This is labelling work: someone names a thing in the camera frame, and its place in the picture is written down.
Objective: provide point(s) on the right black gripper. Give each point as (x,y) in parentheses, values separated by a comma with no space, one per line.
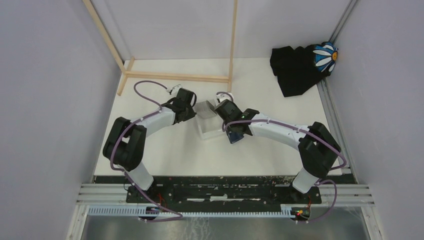
(228,128)

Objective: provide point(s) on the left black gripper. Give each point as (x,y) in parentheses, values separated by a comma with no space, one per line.
(191,115)

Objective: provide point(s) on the silver credit card stack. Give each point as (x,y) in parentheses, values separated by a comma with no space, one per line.
(205,109)

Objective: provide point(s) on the clear plastic card box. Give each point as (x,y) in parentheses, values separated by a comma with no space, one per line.
(209,128)

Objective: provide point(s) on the blue leather card holder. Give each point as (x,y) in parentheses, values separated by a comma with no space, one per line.
(234,137)

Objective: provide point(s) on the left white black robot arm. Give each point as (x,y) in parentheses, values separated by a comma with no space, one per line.
(125,144)

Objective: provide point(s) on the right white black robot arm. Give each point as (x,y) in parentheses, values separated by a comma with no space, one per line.
(316,146)

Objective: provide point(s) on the black cloth with daisy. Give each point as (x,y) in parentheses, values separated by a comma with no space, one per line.
(299,69)

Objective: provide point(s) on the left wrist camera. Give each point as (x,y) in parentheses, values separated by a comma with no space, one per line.
(173,91)

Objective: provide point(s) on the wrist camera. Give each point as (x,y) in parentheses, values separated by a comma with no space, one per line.
(173,91)
(221,96)

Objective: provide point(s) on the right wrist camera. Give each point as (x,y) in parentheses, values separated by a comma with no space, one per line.
(221,96)

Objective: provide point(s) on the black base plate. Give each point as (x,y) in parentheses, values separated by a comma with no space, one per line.
(215,194)

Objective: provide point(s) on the wooden frame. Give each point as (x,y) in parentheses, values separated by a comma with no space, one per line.
(127,71)

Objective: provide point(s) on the white slotted cable duct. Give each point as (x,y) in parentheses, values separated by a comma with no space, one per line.
(153,211)

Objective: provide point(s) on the aluminium rail frame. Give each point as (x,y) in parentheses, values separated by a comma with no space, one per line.
(340,191)

